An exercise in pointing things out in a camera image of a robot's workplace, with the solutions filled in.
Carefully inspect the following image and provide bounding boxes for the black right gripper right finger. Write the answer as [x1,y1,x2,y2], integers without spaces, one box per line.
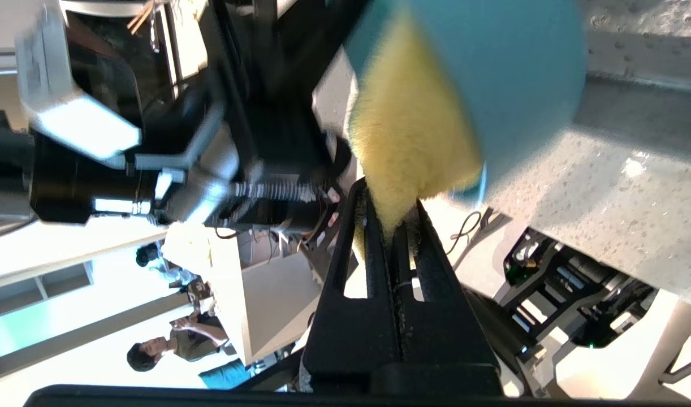
[391,201,503,395]

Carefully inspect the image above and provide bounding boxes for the blue bowl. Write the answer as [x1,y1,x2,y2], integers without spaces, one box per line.
[345,0,589,205]

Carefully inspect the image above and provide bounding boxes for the white open shelf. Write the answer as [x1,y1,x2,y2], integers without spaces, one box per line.
[0,260,95,318]

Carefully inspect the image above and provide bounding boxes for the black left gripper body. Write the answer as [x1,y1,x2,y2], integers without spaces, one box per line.
[227,0,374,181]

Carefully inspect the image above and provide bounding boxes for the person in olive shirt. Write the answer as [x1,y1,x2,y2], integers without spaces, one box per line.
[127,314,231,373]

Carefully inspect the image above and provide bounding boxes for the person in white shirt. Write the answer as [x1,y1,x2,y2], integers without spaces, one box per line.
[135,242,202,289]

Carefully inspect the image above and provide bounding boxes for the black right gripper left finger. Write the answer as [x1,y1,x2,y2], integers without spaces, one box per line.
[303,178,403,395]

